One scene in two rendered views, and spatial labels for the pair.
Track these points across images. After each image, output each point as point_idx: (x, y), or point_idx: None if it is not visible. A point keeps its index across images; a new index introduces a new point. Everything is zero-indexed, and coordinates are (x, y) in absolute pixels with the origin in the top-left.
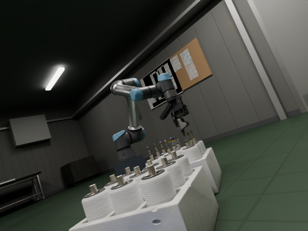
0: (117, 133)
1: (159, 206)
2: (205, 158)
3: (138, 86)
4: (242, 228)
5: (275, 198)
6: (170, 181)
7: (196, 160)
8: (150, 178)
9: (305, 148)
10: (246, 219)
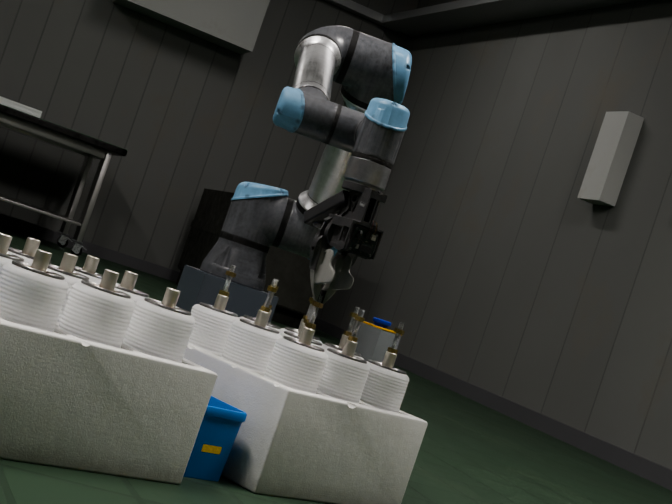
0: (254, 183)
1: None
2: (288, 391)
3: (395, 89)
4: (110, 493)
5: None
6: (43, 299)
7: (279, 383)
8: (17, 265)
9: None
10: (144, 500)
